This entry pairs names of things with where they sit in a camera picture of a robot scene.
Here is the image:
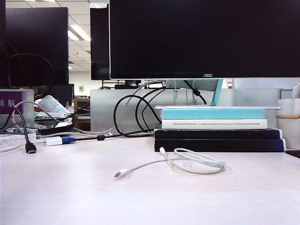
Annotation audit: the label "white printed paper box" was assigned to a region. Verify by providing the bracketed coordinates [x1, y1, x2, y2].
[0, 133, 37, 150]

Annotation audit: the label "black computer monitor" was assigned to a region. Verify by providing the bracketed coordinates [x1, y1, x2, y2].
[5, 7, 70, 87]
[90, 3, 111, 81]
[0, 0, 7, 87]

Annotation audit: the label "purple name sign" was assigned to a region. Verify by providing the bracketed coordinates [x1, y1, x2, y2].
[0, 89, 35, 128]

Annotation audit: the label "rolled white printed paper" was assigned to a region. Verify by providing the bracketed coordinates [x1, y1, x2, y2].
[38, 95, 71, 115]

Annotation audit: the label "green magazine stack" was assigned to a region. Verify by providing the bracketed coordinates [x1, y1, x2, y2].
[34, 112, 72, 122]

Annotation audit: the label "black hardcover book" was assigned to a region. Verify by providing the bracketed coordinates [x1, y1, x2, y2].
[154, 128, 284, 139]
[154, 138, 287, 152]

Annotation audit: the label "white adapter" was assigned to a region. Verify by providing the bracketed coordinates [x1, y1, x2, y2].
[45, 137, 63, 146]

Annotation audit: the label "brown wooden cabinet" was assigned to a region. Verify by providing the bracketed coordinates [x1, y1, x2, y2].
[74, 97, 91, 131]

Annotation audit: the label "thick black power cable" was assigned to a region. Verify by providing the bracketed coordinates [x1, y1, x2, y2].
[184, 80, 207, 105]

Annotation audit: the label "thin black cable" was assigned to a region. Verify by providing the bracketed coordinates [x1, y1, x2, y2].
[135, 88, 165, 132]

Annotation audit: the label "black flat dish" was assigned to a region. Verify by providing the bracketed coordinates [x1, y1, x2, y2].
[38, 121, 75, 135]

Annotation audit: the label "white storage box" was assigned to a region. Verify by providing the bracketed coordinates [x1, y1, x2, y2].
[278, 98, 300, 115]

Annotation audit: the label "white cup wooden lid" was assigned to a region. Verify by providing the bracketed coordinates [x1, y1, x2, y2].
[276, 114, 300, 150]

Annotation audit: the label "black cable blue VGA plug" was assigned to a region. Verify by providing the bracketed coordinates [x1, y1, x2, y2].
[62, 87, 166, 144]

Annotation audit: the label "white paperback book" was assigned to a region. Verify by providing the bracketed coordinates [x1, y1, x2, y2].
[161, 119, 268, 129]

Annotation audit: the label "silver monitor stand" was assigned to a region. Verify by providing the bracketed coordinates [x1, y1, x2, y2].
[154, 78, 282, 110]

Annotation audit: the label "silver Dell laptop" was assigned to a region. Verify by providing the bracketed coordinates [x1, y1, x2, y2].
[285, 150, 300, 159]

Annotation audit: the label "black AOC monitor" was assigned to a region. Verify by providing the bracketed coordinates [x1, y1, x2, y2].
[109, 0, 300, 80]

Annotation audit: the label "white charging cable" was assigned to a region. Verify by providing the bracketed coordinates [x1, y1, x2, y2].
[114, 147, 226, 180]

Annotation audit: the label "teal paperback book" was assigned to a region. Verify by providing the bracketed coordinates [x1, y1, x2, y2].
[162, 109, 267, 120]

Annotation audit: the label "black HDMI cable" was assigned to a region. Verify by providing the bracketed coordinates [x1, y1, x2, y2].
[9, 107, 38, 155]

